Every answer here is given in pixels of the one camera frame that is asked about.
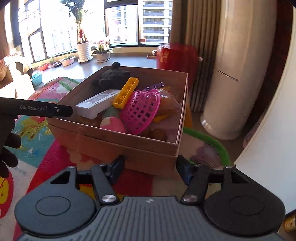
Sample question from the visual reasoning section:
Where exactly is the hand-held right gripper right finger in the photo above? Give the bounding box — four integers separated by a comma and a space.
177, 155, 246, 205

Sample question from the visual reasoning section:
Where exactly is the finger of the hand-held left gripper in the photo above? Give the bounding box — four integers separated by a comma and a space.
47, 104, 73, 117

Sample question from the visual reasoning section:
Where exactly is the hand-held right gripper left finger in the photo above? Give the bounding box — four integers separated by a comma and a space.
50, 155, 125, 205

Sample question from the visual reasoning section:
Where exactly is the brown cardboard box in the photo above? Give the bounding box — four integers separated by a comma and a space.
47, 65, 189, 179

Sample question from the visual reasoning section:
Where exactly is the white rectangular box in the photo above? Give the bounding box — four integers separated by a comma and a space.
75, 89, 122, 119

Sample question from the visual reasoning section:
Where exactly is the pink and green toy ball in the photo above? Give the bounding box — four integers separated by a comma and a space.
100, 108, 127, 133

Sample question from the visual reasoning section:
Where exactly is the pink plastic mesh basket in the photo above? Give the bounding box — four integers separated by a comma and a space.
120, 89, 161, 135

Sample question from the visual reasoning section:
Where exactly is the black plush toy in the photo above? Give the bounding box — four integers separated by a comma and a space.
92, 62, 131, 90

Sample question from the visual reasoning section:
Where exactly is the clear packet of orange bread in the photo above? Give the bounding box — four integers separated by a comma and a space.
154, 87, 183, 116

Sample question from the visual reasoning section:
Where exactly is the yellow toy building block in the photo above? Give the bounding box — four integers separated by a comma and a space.
112, 77, 139, 109

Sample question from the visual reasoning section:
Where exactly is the purple plastic chain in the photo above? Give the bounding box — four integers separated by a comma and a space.
143, 82, 164, 92

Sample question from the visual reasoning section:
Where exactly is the open cardboard carton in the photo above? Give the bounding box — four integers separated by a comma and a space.
0, 56, 35, 98

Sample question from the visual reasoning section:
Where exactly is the colourful cartoon play mat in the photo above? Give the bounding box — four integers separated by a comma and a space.
0, 76, 232, 241

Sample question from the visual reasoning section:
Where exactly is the teal plastic basin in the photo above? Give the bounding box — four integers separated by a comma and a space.
31, 71, 43, 87

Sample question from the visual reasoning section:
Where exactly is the brown round toy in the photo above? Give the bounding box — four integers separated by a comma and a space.
148, 128, 167, 141

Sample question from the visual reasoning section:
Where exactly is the pink patterned cloth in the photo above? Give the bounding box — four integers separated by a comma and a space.
0, 54, 14, 80

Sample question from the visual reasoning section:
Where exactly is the small white planter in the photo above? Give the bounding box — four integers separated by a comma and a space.
60, 53, 75, 67

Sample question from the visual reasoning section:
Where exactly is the palm plant in white pot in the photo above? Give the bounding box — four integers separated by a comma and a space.
60, 0, 93, 63

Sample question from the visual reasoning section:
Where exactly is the pink orchid in pot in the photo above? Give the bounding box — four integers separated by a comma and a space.
91, 40, 114, 63

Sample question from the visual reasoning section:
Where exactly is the white door panel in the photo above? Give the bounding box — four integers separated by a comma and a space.
233, 0, 296, 234

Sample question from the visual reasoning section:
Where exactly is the red drum stool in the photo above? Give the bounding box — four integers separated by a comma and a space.
153, 43, 203, 75

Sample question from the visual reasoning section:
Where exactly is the white tower air conditioner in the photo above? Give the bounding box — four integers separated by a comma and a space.
200, 0, 278, 141

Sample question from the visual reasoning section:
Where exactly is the beige pleated curtain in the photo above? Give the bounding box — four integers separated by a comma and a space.
185, 0, 220, 113

